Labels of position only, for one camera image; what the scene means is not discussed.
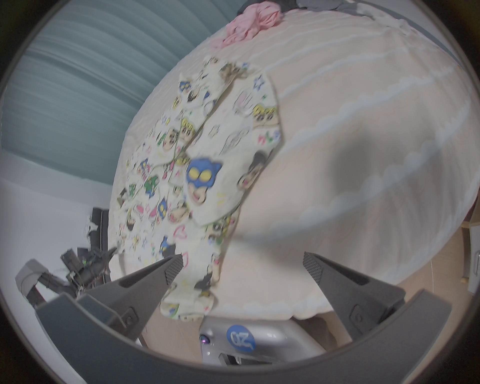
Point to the blue-green curtain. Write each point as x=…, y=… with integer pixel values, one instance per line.
x=75, y=93

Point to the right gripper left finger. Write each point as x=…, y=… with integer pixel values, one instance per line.
x=127, y=300

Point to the pile of clothes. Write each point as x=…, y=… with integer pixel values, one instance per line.
x=318, y=4

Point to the white printed pyjama garment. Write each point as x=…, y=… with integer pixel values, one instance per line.
x=210, y=150

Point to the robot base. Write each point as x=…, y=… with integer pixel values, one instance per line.
x=270, y=337

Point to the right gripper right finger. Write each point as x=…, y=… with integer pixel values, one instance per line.
x=356, y=303

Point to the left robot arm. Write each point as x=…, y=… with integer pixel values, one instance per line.
x=86, y=273

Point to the bed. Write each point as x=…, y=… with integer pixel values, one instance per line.
x=356, y=150

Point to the white chest of drawers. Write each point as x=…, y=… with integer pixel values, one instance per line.
x=474, y=243

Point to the pink garment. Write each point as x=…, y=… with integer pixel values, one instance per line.
x=251, y=22

